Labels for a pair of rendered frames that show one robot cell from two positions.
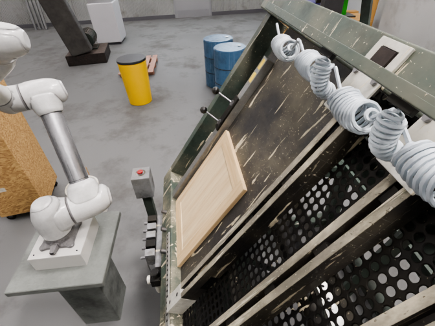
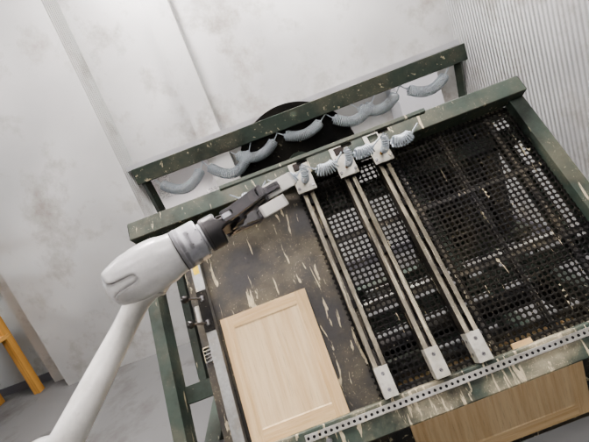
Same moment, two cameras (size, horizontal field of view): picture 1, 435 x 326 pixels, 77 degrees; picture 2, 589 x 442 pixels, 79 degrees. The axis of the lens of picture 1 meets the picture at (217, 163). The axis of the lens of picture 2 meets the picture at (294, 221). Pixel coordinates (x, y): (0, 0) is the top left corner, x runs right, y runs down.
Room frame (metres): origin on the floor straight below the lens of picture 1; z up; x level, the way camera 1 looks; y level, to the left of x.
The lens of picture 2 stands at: (0.52, 1.51, 2.05)
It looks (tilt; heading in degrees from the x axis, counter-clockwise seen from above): 13 degrees down; 276
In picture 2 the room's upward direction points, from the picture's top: 21 degrees counter-clockwise
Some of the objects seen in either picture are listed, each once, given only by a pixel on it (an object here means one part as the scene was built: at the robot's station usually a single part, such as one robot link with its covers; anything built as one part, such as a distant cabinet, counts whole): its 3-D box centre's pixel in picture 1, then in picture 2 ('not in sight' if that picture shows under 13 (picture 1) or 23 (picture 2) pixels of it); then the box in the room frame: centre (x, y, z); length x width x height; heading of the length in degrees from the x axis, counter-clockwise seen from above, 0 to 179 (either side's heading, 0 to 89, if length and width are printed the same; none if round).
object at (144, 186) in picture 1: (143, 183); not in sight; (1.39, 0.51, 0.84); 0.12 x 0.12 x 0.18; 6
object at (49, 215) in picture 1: (51, 215); not in sight; (0.98, 0.89, 1.02); 0.18 x 0.16 x 0.22; 118
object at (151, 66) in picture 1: (139, 65); not in sight; (6.11, 1.59, 0.05); 1.12 x 0.75 x 0.10; 1
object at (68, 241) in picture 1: (58, 235); not in sight; (0.95, 0.89, 0.88); 0.22 x 0.18 x 0.06; 4
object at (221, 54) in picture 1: (224, 66); not in sight; (4.75, -0.21, 0.42); 1.08 x 0.66 x 0.83; 3
